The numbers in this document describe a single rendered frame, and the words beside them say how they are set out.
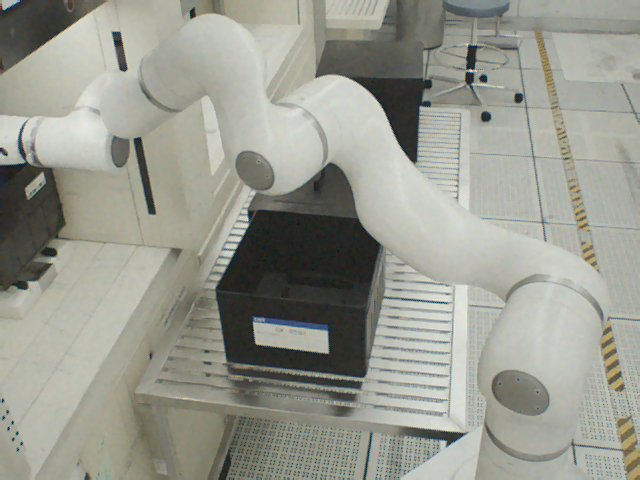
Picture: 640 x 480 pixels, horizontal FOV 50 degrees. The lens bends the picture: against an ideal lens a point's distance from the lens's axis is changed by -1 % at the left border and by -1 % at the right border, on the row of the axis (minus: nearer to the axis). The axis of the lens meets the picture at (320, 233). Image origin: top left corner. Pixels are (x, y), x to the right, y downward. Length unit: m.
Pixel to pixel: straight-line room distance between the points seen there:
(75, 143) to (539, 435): 0.81
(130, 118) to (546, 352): 0.63
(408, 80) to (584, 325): 1.13
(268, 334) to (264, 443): 0.95
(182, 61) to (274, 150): 0.19
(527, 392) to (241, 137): 0.43
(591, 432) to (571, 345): 1.52
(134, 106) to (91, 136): 0.17
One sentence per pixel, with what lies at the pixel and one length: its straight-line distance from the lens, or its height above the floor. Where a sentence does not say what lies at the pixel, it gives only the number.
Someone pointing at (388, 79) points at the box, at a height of 1.01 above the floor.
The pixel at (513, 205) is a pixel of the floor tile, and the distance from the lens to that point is 3.26.
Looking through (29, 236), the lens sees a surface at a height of 0.99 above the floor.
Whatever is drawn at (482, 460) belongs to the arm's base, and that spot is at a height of 0.89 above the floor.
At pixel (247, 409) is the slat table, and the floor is 0.75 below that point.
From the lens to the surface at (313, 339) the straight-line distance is 1.27.
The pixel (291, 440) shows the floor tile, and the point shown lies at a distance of 2.20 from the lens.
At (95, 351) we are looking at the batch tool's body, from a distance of 1.29.
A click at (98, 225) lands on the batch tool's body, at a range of 1.53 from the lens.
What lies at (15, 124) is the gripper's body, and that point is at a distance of 1.28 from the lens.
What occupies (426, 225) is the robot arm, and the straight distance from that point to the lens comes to 0.83.
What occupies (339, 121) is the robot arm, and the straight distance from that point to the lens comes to 0.87.
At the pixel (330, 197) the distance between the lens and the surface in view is 1.62.
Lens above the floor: 1.71
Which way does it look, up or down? 35 degrees down
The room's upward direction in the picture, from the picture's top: 2 degrees counter-clockwise
